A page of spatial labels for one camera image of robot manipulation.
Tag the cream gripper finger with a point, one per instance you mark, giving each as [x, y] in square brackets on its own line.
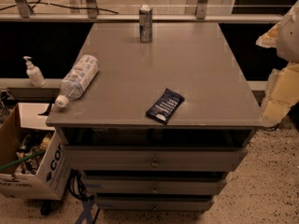
[269, 39]
[281, 93]

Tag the redbull can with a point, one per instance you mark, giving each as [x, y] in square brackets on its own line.
[145, 23]

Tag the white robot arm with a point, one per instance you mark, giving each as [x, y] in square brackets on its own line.
[288, 40]

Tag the blue rxbar wrapper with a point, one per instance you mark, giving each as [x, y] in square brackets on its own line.
[165, 107]

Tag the grey drawer cabinet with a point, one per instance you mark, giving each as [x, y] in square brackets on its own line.
[163, 123]

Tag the clear plastic water bottle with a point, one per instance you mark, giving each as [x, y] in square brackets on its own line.
[77, 80]

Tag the white pump sanitizer bottle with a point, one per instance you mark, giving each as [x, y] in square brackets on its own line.
[34, 73]

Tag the cardboard box with snacks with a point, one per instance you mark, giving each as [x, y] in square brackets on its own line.
[23, 133]

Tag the green rod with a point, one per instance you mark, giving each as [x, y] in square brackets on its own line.
[12, 163]

